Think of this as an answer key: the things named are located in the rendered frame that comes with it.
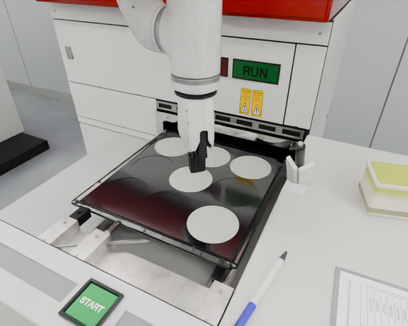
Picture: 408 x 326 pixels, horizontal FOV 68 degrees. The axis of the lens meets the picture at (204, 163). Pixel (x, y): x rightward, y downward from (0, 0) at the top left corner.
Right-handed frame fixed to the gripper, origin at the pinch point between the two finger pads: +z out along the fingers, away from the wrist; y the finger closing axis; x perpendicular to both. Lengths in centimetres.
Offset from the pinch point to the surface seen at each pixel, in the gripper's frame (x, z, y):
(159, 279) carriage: -11.4, 10.0, 17.6
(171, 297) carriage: -10.2, 10.0, 21.5
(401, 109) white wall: 160, 46, -89
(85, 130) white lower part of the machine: -27, 19, -60
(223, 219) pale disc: 2.7, 8.1, 9.2
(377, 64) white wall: 144, 20, -103
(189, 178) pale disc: -0.4, 8.1, -5.8
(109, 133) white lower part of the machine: -19, 18, -53
